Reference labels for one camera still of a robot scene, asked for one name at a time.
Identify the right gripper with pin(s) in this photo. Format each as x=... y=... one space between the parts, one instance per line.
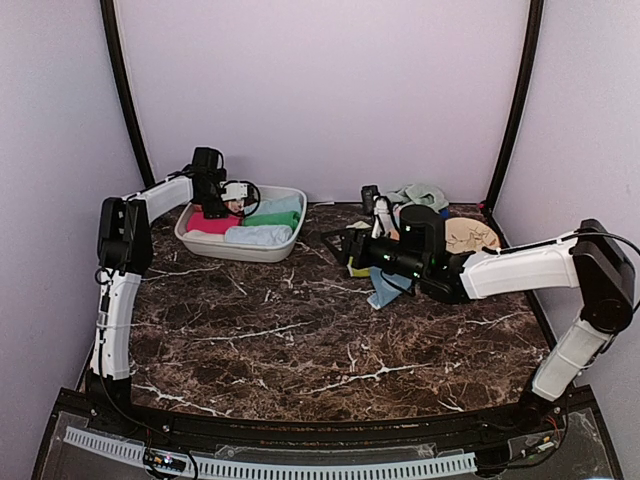
x=361 y=259

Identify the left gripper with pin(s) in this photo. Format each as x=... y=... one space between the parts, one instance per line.
x=214 y=210

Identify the orange bunny towel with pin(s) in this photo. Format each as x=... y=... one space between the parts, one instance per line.
x=236 y=207

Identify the blue polka dot towel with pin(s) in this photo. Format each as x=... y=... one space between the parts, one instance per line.
x=387 y=287

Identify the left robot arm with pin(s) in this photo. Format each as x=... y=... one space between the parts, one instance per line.
x=125 y=253

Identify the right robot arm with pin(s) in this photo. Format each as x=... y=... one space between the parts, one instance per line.
x=588 y=259

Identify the pink rolled towel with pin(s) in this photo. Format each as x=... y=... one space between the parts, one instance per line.
x=216 y=226

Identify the green patterned small towel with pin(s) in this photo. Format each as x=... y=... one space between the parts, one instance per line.
x=358 y=272

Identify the green rolled towel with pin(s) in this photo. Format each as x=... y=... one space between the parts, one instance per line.
x=288 y=218

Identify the light blue rolled towel front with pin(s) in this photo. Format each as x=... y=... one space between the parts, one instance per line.
x=263 y=235

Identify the light blue rolled towel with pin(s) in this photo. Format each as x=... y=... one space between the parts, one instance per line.
x=289 y=203
x=263 y=235

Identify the light blue rolled towel back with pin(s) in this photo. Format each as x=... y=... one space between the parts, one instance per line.
x=289 y=203

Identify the white plastic basin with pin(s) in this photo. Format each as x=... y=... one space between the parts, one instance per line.
x=215 y=246

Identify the grey green crumpled towel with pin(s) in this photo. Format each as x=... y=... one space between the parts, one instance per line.
x=419 y=194

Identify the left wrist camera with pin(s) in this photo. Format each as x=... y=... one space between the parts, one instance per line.
x=234 y=190

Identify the white slotted cable duct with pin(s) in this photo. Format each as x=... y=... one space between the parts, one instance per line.
x=177 y=464

